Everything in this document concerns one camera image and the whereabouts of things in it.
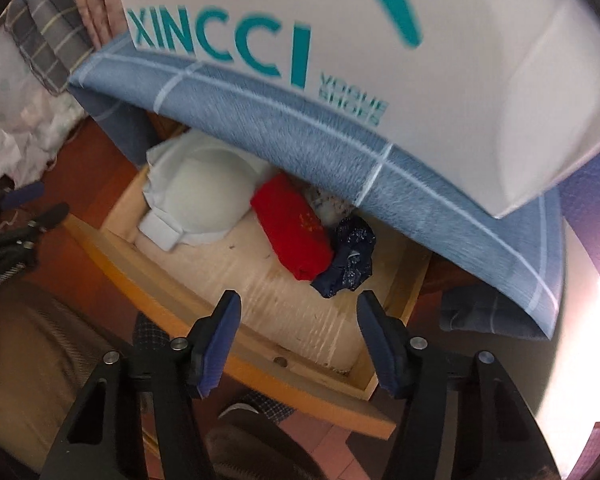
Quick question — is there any white leaf print sheet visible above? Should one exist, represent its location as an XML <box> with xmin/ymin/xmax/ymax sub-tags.
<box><xmin>0</xmin><ymin>25</ymin><xmax>88</xmax><ymax>188</ymax></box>

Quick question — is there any beige leaf print curtain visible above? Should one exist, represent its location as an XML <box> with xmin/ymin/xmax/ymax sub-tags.
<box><xmin>67</xmin><ymin>0</ymin><xmax>131</xmax><ymax>51</ymax></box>

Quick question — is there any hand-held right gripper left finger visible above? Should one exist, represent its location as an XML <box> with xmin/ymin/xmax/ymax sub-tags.
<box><xmin>42</xmin><ymin>290</ymin><xmax>242</xmax><ymax>480</ymax></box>

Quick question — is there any light blue floral underwear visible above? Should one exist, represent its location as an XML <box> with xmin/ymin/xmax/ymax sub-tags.
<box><xmin>302</xmin><ymin>187</ymin><xmax>353</xmax><ymax>226</ymax></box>

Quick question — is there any person's leg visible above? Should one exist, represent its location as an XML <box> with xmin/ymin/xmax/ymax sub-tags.
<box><xmin>0</xmin><ymin>280</ymin><xmax>146</xmax><ymax>476</ymax></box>
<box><xmin>202</xmin><ymin>412</ymin><xmax>306</xmax><ymax>480</ymax></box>

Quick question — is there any blue checked cloth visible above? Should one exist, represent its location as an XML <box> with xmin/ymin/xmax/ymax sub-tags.
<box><xmin>67</xmin><ymin>30</ymin><xmax>566</xmax><ymax>341</ymax></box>

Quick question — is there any person's left leg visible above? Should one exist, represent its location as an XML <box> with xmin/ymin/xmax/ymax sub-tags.
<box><xmin>0</xmin><ymin>280</ymin><xmax>146</xmax><ymax>476</ymax></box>

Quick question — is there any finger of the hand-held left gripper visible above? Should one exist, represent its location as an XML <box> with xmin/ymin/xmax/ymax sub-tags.
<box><xmin>0</xmin><ymin>202</ymin><xmax>72</xmax><ymax>257</ymax></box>
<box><xmin>0</xmin><ymin>180</ymin><xmax>46</xmax><ymax>212</ymax></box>

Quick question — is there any navy printed underwear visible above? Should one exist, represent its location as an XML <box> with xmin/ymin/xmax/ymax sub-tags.
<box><xmin>310</xmin><ymin>216</ymin><xmax>377</xmax><ymax>298</ymax></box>

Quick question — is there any large wooden drawer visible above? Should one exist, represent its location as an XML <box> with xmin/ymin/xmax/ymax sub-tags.
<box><xmin>62</xmin><ymin>125</ymin><xmax>433</xmax><ymax>438</ymax></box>

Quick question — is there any pale blue bra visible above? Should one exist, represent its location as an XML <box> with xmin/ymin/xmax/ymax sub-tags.
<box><xmin>137</xmin><ymin>129</ymin><xmax>276</xmax><ymax>252</ymax></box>

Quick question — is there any grey plaid blanket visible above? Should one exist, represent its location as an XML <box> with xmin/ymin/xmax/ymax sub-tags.
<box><xmin>5</xmin><ymin>0</ymin><xmax>98</xmax><ymax>96</ymax></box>

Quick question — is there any person's right leg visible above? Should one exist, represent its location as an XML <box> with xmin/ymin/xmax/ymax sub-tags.
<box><xmin>202</xmin><ymin>412</ymin><xmax>306</xmax><ymax>480</ymax></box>

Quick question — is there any white XINCCI shoe bag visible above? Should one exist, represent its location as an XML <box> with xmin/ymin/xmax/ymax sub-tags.
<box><xmin>112</xmin><ymin>0</ymin><xmax>600</xmax><ymax>219</ymax></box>

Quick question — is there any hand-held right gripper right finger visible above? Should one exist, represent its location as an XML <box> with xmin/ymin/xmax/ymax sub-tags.
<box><xmin>356</xmin><ymin>290</ymin><xmax>563</xmax><ymax>480</ymax></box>

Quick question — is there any dark plaid slipper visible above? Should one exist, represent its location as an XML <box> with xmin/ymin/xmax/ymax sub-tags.
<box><xmin>219</xmin><ymin>394</ymin><xmax>297</xmax><ymax>423</ymax></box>
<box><xmin>134</xmin><ymin>310</ymin><xmax>173</xmax><ymax>358</ymax></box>

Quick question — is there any red underwear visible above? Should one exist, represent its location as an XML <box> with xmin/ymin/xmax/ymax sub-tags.
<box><xmin>250</xmin><ymin>175</ymin><xmax>333</xmax><ymax>282</ymax></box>

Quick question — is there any wooden nightstand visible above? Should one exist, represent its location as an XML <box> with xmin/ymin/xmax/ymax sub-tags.
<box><xmin>145</xmin><ymin>110</ymin><xmax>186</xmax><ymax>141</ymax></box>

